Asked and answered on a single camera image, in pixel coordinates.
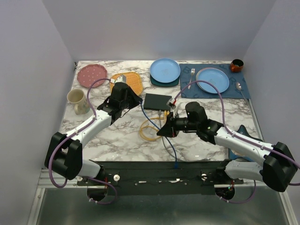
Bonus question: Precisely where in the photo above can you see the blue cloth placemat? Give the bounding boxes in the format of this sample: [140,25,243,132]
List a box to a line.
[179,64,250,99]

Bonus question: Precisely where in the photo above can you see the silver fork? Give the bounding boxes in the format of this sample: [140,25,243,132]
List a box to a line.
[187,68,195,89]

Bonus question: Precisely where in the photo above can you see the brown lacquer cup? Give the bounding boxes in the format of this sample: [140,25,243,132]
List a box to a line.
[230,59,244,73]

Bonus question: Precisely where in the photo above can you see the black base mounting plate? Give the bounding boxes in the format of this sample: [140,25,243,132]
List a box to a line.
[77,159,243,196]

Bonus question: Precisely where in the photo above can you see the silver spoon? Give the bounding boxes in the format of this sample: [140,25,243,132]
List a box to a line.
[235,82,248,102]

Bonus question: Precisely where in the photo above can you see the cream ceramic mug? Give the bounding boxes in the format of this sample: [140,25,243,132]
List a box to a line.
[67,89,90,115]

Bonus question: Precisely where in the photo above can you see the light blue plate on placemat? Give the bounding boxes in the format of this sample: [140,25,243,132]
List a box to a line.
[195,67,230,94]

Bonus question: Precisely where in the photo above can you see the dark teal square plate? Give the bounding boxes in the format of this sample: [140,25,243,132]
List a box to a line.
[150,75,180,88]

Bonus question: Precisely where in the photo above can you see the pink dotted plate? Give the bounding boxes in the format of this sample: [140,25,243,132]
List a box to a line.
[77,64,107,88]

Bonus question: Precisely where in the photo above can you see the yellow ethernet cable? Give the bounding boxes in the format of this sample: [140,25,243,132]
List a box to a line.
[139,110,171,141]

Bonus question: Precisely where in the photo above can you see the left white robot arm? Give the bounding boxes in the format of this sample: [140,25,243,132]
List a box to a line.
[45,82,143,185]

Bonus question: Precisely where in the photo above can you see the grey ethernet cable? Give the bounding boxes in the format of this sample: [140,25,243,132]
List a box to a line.
[158,110,179,161]

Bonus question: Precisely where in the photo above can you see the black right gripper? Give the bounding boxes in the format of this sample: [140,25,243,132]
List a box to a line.
[157,112,198,138]

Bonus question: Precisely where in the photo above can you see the blue star shaped dish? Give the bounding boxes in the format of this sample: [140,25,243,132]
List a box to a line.
[228,125,262,162]

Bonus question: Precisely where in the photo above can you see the black network switch box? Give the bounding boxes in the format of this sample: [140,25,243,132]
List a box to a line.
[143,93,172,111]

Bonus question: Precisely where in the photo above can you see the blue ethernet cable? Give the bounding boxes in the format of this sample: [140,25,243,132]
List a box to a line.
[140,102,179,169]

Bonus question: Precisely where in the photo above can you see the light blue plate on stack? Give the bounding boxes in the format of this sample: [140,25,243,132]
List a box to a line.
[150,58,180,83]

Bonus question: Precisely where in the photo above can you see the aluminium frame rail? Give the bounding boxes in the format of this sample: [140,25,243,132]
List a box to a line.
[37,166,80,188]

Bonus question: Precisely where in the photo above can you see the orange woven square mat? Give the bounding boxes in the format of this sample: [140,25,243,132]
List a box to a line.
[111,72,143,96]

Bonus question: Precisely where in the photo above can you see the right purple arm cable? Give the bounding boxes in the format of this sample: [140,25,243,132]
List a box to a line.
[172,80,300,204]

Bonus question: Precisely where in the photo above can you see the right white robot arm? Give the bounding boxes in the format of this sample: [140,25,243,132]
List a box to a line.
[157,102,298,192]

